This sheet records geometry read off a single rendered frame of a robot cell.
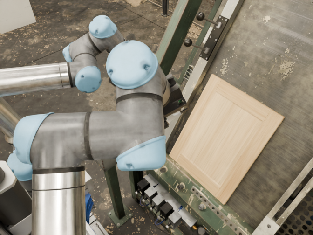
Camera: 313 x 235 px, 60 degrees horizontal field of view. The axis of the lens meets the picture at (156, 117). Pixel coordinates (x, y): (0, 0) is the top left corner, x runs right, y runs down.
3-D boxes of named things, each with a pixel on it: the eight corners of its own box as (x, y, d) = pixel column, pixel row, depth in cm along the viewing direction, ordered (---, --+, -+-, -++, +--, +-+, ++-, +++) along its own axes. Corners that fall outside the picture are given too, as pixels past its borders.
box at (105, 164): (93, 160, 160) (87, 141, 147) (110, 149, 166) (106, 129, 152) (105, 173, 154) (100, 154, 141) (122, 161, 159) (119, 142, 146)
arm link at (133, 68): (102, 92, 39) (101, 39, 41) (127, 111, 50) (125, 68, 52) (155, 85, 38) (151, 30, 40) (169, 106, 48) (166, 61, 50)
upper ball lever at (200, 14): (217, 29, 123) (193, 17, 118) (221, 21, 122) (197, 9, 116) (221, 31, 120) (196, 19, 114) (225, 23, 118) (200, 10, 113)
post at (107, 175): (114, 214, 215) (100, 160, 160) (120, 210, 217) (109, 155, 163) (119, 220, 212) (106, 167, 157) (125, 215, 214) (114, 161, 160)
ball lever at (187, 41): (205, 53, 128) (180, 44, 122) (208, 46, 126) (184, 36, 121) (208, 56, 124) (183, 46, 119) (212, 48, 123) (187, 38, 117)
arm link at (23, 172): (17, 194, 103) (3, 176, 93) (19, 165, 112) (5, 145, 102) (50, 186, 105) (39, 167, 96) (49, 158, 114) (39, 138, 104)
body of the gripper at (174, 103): (190, 111, 64) (183, 95, 53) (158, 128, 65) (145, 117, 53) (175, 84, 66) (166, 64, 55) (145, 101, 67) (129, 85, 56)
